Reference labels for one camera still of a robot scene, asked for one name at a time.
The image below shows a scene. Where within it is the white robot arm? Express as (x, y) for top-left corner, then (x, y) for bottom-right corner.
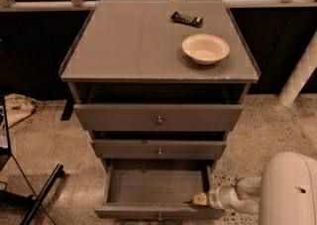
(192, 152), (317, 225)

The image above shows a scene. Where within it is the grey middle drawer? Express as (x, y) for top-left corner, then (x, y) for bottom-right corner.
(91, 140), (227, 160)

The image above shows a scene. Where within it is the white bowl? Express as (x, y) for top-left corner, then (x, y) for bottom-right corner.
(181, 34), (230, 65)

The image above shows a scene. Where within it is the beige cloth bag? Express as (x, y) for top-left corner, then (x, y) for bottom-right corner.
(5, 93), (44, 127)

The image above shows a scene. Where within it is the white diagonal pillar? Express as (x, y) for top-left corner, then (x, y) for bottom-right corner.
(277, 31), (317, 107)

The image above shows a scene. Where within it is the dark snack bar wrapper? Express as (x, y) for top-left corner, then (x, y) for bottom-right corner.
(171, 11), (203, 28)

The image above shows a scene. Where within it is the grey drawer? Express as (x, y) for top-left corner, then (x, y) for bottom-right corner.
(95, 160), (223, 220)
(74, 104), (242, 132)
(91, 140), (227, 160)

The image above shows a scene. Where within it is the grey bottom drawer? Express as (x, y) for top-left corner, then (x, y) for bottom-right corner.
(95, 160), (223, 220)

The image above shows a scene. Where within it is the black tripod stand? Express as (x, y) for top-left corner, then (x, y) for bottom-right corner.
(0, 95), (64, 225)

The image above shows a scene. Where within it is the grey drawer cabinet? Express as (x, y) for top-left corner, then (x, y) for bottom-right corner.
(58, 0), (262, 177)

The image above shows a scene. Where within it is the grey top drawer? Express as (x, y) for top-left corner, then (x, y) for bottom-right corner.
(74, 104), (242, 132)

